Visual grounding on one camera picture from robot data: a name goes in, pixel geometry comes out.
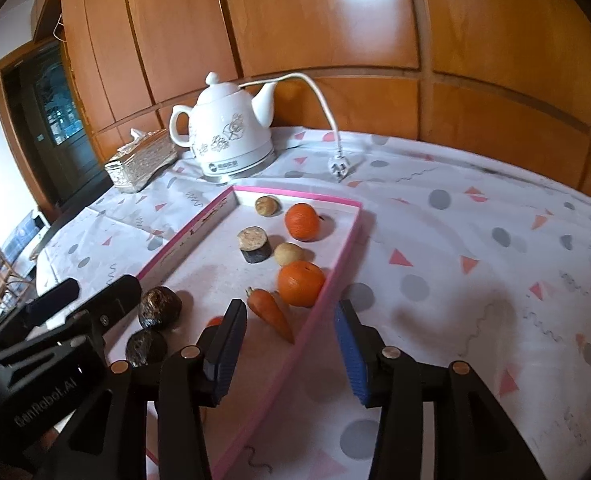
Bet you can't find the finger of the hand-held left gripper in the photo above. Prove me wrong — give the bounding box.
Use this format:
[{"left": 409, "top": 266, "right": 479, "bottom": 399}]
[
  {"left": 0, "top": 276, "right": 142, "bottom": 366},
  {"left": 0, "top": 279, "right": 80, "bottom": 356}
]

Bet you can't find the silver ornate tissue box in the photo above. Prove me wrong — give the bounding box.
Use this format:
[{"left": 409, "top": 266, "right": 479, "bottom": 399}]
[{"left": 104, "top": 132, "right": 178, "bottom": 194}]

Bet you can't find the white patterned tablecloth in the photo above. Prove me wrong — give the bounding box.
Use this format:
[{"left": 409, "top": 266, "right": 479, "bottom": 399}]
[{"left": 35, "top": 127, "right": 591, "bottom": 480}]

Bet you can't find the orange carrot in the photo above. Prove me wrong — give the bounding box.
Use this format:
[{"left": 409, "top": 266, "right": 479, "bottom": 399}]
[{"left": 245, "top": 286, "right": 296, "bottom": 345}]

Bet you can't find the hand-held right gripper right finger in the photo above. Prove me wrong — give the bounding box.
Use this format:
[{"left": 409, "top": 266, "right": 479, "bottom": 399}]
[{"left": 334, "top": 299, "right": 546, "bottom": 480}]

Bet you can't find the large eggplant piece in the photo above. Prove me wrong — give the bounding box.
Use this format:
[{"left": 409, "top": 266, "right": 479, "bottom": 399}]
[{"left": 238, "top": 226, "right": 272, "bottom": 264}]

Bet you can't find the pink rimmed white tray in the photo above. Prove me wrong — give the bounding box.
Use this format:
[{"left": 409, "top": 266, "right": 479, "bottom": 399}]
[{"left": 135, "top": 185, "right": 365, "bottom": 480}]

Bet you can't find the white power cord with plug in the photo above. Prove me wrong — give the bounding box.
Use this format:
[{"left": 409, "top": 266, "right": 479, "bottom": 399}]
[{"left": 238, "top": 72, "right": 351, "bottom": 183}]

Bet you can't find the wooden panelled wardrobe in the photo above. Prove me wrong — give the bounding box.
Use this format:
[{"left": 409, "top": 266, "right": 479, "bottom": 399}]
[{"left": 30, "top": 0, "right": 591, "bottom": 201}]

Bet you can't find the white floral ceramic electric kettle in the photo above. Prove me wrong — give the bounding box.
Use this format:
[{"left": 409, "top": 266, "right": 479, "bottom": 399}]
[{"left": 169, "top": 72, "right": 278, "bottom": 184}]

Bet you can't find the small round tan potato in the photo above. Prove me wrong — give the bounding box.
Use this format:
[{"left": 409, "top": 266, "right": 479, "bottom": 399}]
[
  {"left": 254, "top": 196, "right": 280, "bottom": 218},
  {"left": 274, "top": 242, "right": 305, "bottom": 267}
]

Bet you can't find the orange mandarin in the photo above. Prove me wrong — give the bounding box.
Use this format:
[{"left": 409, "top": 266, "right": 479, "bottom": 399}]
[
  {"left": 276, "top": 261, "right": 326, "bottom": 308},
  {"left": 284, "top": 202, "right": 321, "bottom": 242}
]

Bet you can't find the dark brown water chestnut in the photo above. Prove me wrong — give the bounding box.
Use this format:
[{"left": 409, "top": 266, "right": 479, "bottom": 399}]
[
  {"left": 138, "top": 286, "right": 182, "bottom": 331},
  {"left": 125, "top": 330, "right": 168, "bottom": 368}
]

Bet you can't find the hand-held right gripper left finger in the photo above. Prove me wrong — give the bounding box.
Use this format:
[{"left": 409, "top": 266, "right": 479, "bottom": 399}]
[{"left": 29, "top": 299, "right": 248, "bottom": 480}]

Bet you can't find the dark wooden glazed door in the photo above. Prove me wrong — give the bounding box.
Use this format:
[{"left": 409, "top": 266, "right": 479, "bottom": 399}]
[{"left": 0, "top": 40, "right": 111, "bottom": 211}]

